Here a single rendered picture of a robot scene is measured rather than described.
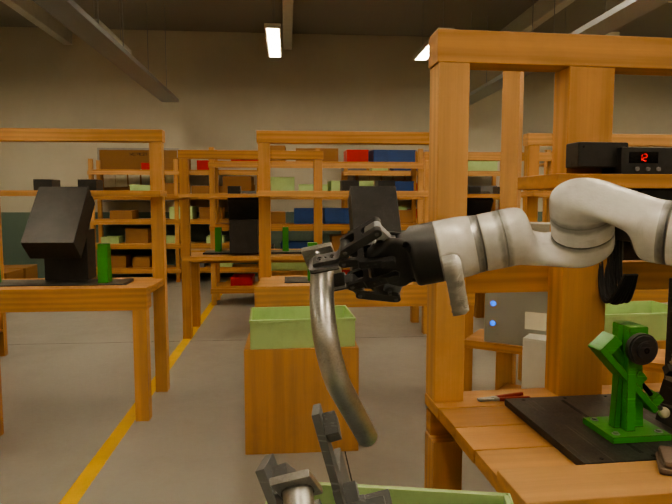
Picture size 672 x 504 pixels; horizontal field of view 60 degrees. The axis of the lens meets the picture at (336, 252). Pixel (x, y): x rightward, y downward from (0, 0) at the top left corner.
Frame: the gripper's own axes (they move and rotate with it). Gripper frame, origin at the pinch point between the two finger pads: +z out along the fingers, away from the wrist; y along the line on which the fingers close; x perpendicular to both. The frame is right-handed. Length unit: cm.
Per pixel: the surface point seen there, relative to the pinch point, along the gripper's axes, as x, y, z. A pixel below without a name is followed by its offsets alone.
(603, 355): -30, -75, -47
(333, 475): 12.6, -28.6, 7.2
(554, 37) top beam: -108, -33, -58
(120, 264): -694, -566, 540
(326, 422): 6.9, -23.5, 6.8
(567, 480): -1, -73, -30
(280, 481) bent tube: 26.4, -0.1, 4.9
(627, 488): 2, -73, -41
